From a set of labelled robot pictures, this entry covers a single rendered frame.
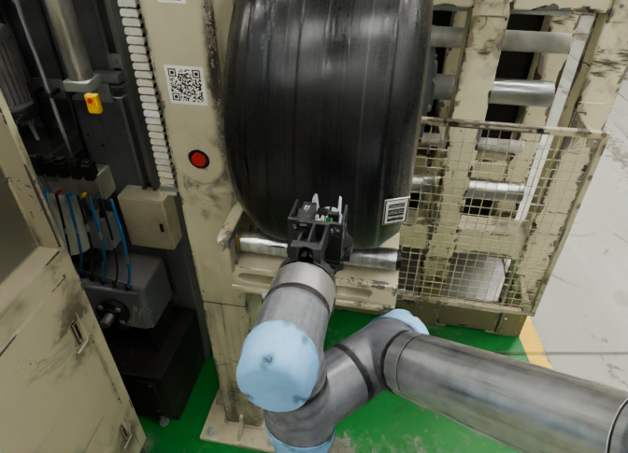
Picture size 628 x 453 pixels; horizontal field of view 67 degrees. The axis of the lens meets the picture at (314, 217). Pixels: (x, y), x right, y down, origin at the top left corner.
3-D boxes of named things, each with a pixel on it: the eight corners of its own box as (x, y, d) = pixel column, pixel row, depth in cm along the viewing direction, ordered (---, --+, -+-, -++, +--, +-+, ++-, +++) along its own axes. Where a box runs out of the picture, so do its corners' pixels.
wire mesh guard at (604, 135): (278, 282, 176) (267, 106, 134) (279, 279, 178) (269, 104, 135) (534, 317, 164) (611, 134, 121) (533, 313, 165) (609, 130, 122)
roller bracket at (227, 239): (221, 274, 102) (214, 238, 96) (268, 175, 133) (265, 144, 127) (235, 276, 102) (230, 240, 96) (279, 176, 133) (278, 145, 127)
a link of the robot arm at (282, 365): (239, 417, 47) (222, 355, 43) (268, 337, 56) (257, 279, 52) (318, 425, 45) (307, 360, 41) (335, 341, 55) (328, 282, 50)
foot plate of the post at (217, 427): (199, 439, 160) (197, 433, 158) (225, 371, 181) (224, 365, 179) (277, 454, 156) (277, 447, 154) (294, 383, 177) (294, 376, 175)
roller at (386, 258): (233, 251, 101) (235, 231, 101) (239, 248, 106) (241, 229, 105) (400, 273, 96) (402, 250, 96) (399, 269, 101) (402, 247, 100)
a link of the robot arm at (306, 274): (329, 338, 55) (260, 328, 56) (335, 311, 58) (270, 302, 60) (332, 287, 51) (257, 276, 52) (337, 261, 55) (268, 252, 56)
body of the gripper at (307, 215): (350, 203, 64) (338, 253, 54) (347, 255, 68) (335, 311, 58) (294, 196, 65) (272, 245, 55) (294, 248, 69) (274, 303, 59)
